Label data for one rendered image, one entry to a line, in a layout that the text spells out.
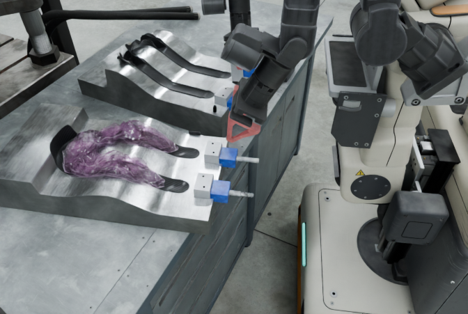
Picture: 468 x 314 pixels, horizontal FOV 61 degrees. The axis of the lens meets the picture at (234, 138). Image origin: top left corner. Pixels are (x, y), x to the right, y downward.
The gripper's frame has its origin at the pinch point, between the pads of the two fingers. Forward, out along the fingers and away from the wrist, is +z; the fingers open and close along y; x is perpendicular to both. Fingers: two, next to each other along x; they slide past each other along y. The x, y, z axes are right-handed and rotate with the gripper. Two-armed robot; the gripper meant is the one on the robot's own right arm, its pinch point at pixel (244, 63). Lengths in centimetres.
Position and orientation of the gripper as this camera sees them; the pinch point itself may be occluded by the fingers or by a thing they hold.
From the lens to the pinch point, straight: 114.3
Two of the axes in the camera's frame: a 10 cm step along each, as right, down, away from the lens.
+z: 0.8, 8.7, 4.9
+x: 9.0, 1.5, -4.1
